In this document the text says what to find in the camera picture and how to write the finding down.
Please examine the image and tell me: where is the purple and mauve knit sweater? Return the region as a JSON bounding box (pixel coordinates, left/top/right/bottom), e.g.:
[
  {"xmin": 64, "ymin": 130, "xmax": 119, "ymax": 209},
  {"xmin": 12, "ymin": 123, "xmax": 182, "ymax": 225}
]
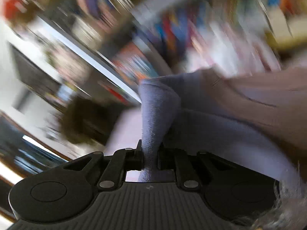
[{"xmin": 139, "ymin": 67, "xmax": 306, "ymax": 194}]

